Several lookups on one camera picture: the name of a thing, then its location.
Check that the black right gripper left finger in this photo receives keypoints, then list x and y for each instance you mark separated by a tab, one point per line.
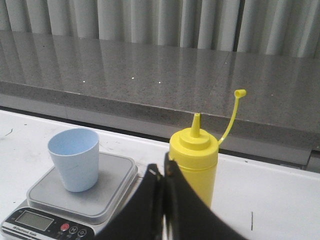
142	216

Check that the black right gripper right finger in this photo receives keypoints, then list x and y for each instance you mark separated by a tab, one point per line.
187	216

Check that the yellow squeeze bottle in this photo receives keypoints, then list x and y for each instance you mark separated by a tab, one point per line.
196	153

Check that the light blue plastic cup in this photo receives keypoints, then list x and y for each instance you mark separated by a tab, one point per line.
75	154

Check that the silver digital kitchen scale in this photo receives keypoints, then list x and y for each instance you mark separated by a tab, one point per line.
50	212

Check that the grey stone counter ledge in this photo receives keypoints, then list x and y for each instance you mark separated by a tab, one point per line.
153	91

